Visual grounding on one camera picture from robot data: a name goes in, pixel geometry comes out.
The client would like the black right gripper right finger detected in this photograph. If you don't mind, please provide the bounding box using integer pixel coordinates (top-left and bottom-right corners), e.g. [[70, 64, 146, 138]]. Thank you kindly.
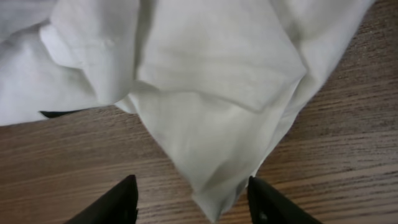
[[247, 176, 322, 224]]

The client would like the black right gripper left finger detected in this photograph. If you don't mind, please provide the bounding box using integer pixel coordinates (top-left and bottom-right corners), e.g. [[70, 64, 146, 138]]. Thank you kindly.
[[65, 175, 139, 224]]

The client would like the white t-shirt black print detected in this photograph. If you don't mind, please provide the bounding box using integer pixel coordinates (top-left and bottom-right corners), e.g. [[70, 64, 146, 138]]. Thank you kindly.
[[1, 0, 373, 222]]

